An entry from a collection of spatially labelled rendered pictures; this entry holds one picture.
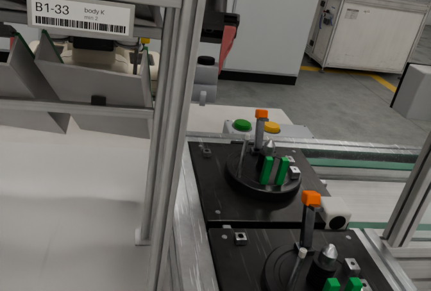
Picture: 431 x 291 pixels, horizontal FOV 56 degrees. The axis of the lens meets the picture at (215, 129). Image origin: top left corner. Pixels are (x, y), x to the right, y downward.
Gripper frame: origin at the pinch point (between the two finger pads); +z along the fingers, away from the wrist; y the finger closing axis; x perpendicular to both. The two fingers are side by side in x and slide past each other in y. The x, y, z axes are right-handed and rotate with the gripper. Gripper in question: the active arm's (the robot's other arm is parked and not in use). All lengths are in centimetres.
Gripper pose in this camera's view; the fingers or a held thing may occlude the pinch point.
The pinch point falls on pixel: (205, 67)
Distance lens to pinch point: 70.9
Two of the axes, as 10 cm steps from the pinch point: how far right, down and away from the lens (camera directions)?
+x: -0.8, 2.8, 9.6
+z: -0.8, 9.6, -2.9
